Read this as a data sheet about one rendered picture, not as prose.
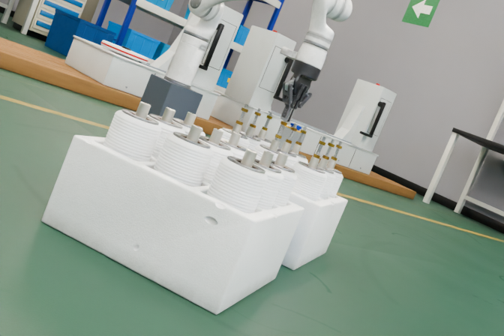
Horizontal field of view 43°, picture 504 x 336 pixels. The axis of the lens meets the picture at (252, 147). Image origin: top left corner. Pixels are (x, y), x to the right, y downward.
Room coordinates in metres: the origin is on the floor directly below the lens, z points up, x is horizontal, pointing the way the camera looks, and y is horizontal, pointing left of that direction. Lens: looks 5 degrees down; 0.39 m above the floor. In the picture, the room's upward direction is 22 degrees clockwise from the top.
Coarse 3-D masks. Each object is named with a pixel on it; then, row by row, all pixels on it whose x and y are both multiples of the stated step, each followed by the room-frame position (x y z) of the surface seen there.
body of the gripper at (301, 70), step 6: (294, 66) 1.72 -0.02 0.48; (300, 66) 1.71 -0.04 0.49; (306, 66) 1.70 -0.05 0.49; (312, 66) 1.70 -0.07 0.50; (294, 72) 1.71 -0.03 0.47; (300, 72) 1.70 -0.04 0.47; (306, 72) 1.70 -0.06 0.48; (312, 72) 1.71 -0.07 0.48; (318, 72) 1.72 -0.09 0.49; (300, 78) 1.71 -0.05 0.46; (306, 78) 1.73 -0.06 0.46; (312, 78) 1.71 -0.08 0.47; (294, 84) 1.70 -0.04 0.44; (306, 84) 1.74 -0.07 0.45; (294, 90) 1.71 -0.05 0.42
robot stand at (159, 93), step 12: (156, 84) 2.19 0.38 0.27; (168, 84) 2.15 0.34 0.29; (144, 96) 2.22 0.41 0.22; (156, 96) 2.17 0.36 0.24; (168, 96) 2.14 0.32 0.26; (180, 96) 2.17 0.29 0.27; (192, 96) 2.20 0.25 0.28; (156, 108) 2.15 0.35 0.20; (180, 108) 2.18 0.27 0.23; (192, 108) 2.21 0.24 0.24
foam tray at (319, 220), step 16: (304, 208) 1.62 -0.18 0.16; (320, 208) 1.61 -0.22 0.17; (336, 208) 1.83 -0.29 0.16; (304, 224) 1.61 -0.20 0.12; (320, 224) 1.70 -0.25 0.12; (336, 224) 1.95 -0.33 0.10; (304, 240) 1.61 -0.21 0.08; (320, 240) 1.80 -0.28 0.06; (288, 256) 1.61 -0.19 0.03; (304, 256) 1.67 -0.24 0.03
